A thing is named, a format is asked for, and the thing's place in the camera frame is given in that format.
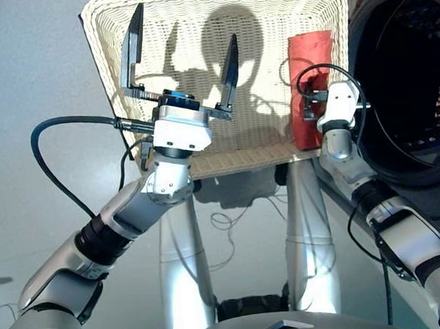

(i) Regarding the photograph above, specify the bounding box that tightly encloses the coral red cloth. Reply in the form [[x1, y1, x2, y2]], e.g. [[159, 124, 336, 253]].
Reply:
[[284, 29, 342, 153]]

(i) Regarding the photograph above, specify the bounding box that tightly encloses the pale woven basket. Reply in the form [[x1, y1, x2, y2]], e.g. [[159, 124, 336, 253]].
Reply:
[[78, 0, 361, 189]]

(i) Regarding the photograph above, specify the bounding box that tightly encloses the silver robot leg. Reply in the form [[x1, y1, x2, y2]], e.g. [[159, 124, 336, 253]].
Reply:
[[152, 180, 218, 329], [279, 159, 343, 318]]

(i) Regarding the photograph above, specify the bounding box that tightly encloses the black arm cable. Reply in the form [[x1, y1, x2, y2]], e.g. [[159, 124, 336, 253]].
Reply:
[[295, 59, 396, 329], [28, 109, 162, 222]]

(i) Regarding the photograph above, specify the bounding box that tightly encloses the thin floor cable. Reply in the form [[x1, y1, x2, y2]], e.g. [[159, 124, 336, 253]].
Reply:
[[203, 193, 290, 273]]

